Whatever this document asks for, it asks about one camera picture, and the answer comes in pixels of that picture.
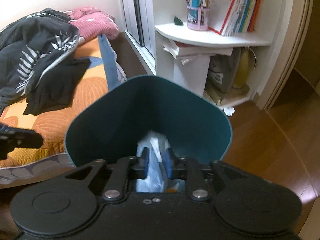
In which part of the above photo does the sliding glass door frame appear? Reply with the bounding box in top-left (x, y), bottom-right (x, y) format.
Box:
top-left (121, 0), bottom-right (156, 75)

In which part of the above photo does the black garment on bed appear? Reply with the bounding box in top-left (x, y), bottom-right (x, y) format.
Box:
top-left (23, 57), bottom-right (91, 116)

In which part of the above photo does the blue cloth strip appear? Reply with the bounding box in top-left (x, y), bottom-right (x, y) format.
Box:
top-left (98, 34), bottom-right (119, 92)

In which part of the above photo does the wooden door frame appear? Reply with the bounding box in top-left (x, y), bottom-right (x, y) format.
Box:
top-left (256, 0), bottom-right (313, 110)

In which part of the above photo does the purple pen holder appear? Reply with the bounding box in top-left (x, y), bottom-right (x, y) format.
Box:
top-left (187, 6), bottom-right (210, 31)

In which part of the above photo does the black white patterned blanket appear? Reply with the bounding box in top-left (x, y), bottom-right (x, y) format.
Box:
top-left (1, 8), bottom-right (80, 109)

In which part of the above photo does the olive yellow bag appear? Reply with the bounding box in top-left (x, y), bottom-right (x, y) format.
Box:
top-left (233, 47), bottom-right (257, 89)

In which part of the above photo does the small green object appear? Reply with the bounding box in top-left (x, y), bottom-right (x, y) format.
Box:
top-left (174, 16), bottom-right (183, 26)

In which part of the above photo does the grey bag on shelf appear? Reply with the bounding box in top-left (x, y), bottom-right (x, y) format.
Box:
top-left (207, 48), bottom-right (241, 93)

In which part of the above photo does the teal trash bin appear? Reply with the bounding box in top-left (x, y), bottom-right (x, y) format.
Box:
top-left (65, 75), bottom-right (233, 166)

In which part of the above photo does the stack of papers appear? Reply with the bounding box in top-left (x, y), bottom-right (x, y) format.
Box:
top-left (163, 39), bottom-right (233, 61)

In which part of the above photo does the pink quilted blanket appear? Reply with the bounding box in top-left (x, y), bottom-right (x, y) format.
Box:
top-left (65, 7), bottom-right (120, 43)

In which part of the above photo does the white plastic wrapper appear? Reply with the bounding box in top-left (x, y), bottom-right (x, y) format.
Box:
top-left (136, 131), bottom-right (170, 193)

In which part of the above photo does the white red-edged book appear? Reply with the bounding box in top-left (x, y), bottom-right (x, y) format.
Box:
top-left (209, 0), bottom-right (237, 36)

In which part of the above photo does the row of colourful books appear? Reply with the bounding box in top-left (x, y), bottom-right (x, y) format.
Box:
top-left (223, 0), bottom-right (262, 36)

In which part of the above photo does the white corner shelf unit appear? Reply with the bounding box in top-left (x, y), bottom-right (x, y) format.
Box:
top-left (152, 0), bottom-right (297, 109)

